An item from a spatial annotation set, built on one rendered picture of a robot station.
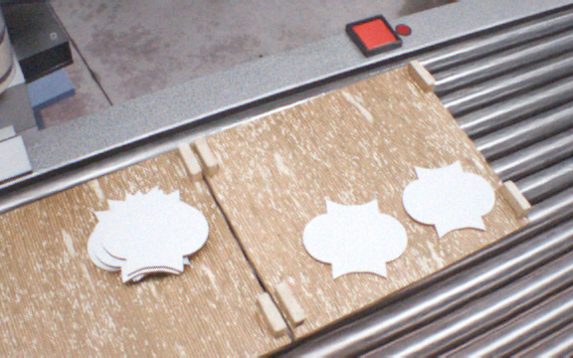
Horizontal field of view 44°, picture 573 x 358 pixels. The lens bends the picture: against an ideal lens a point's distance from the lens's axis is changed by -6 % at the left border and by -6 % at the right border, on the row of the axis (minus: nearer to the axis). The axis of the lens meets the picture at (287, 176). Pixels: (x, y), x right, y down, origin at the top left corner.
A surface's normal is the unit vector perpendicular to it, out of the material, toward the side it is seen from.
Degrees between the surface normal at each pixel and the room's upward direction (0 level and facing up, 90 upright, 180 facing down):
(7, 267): 0
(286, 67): 0
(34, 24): 2
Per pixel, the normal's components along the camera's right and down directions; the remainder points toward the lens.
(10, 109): 0.47, 0.75
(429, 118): 0.07, -0.56
